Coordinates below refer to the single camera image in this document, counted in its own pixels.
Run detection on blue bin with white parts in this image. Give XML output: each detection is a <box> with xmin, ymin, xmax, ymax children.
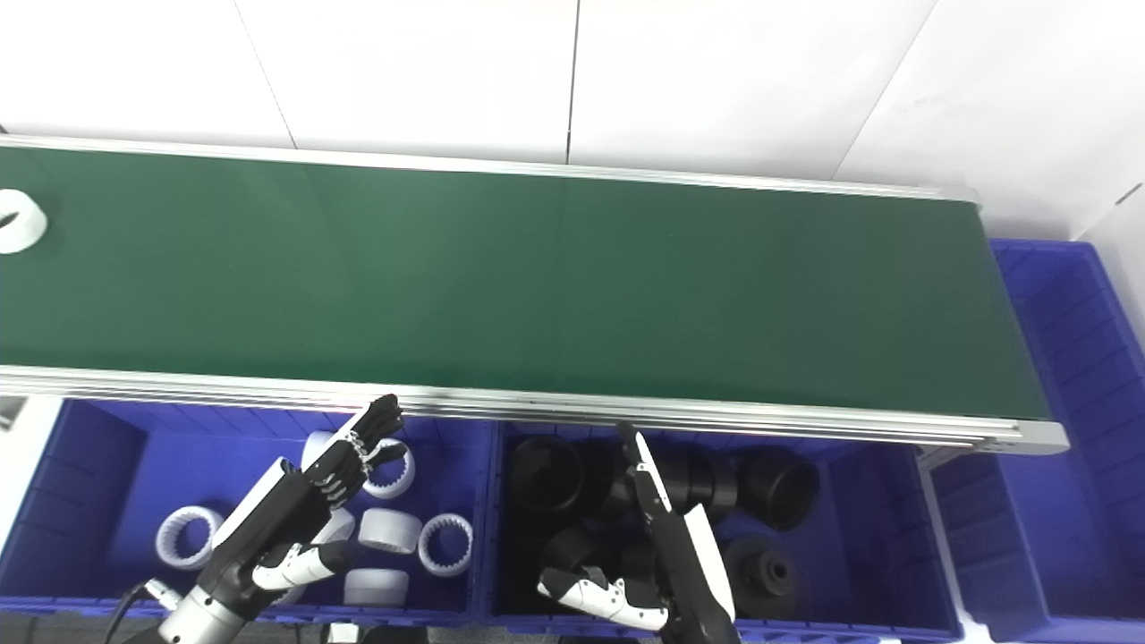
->
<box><xmin>0</xmin><ymin>397</ymin><xmax>495</xmax><ymax>627</ymax></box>

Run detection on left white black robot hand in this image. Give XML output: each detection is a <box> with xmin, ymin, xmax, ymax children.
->
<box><xmin>197</xmin><ymin>394</ymin><xmax>409</xmax><ymax>620</ymax></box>

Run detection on green conveyor belt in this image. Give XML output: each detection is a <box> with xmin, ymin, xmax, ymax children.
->
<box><xmin>0</xmin><ymin>134</ymin><xmax>1071</xmax><ymax>457</ymax></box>
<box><xmin>0</xmin><ymin>146</ymin><xmax>1053</xmax><ymax>421</ymax></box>

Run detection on white toothed ring part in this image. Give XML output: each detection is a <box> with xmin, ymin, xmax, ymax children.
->
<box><xmin>361</xmin><ymin>437</ymin><xmax>418</xmax><ymax>500</ymax></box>
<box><xmin>417</xmin><ymin>513</ymin><xmax>475</xmax><ymax>578</ymax></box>
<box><xmin>0</xmin><ymin>189</ymin><xmax>48</xmax><ymax>255</ymax></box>
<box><xmin>156</xmin><ymin>505</ymin><xmax>225</xmax><ymax>572</ymax></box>

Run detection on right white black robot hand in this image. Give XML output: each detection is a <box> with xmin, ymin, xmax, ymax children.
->
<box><xmin>537</xmin><ymin>423</ymin><xmax>742</xmax><ymax>644</ymax></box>

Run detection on white cylinder part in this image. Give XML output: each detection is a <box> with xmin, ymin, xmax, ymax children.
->
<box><xmin>301</xmin><ymin>430</ymin><xmax>338</xmax><ymax>472</ymax></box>
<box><xmin>357</xmin><ymin>507</ymin><xmax>424</xmax><ymax>555</ymax></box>
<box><xmin>343</xmin><ymin>567</ymin><xmax>411</xmax><ymax>608</ymax></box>
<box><xmin>313</xmin><ymin>507</ymin><xmax>357</xmax><ymax>547</ymax></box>

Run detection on black cup part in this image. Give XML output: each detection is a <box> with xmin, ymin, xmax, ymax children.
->
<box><xmin>722</xmin><ymin>534</ymin><xmax>802</xmax><ymax>619</ymax></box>
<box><xmin>660</xmin><ymin>446</ymin><xmax>740</xmax><ymax>513</ymax></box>
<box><xmin>509</xmin><ymin>435</ymin><xmax>588</xmax><ymax>512</ymax></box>
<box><xmin>737</xmin><ymin>446</ymin><xmax>820</xmax><ymax>531</ymax></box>
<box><xmin>540</xmin><ymin>525</ymin><xmax>620</xmax><ymax>584</ymax></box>

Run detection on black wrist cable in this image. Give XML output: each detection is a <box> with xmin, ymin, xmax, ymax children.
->
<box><xmin>103</xmin><ymin>579</ymin><xmax>182</xmax><ymax>644</ymax></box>

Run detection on empty blue plastic bin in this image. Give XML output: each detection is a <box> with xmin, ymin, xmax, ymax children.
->
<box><xmin>930</xmin><ymin>239</ymin><xmax>1145</xmax><ymax>644</ymax></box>

